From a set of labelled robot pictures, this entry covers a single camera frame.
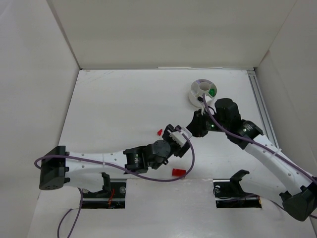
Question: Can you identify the dark green square lego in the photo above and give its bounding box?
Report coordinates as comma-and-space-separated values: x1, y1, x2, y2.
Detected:
209, 89, 216, 97

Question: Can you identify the red rectangular lego brick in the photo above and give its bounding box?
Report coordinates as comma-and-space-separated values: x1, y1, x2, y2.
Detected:
172, 168, 186, 177

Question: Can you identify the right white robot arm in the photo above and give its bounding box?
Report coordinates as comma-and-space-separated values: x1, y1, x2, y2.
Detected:
187, 95, 317, 222

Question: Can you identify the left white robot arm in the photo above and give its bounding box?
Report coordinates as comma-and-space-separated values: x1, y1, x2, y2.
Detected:
35, 125, 192, 192

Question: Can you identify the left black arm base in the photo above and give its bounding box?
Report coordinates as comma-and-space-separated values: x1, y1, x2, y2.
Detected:
82, 173, 127, 209

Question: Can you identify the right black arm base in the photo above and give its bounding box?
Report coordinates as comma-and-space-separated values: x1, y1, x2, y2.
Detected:
212, 170, 262, 209

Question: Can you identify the white round divided container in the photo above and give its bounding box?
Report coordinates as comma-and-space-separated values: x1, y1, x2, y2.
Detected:
189, 79, 217, 108

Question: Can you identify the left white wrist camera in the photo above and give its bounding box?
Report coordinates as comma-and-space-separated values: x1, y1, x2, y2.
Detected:
169, 127, 193, 147

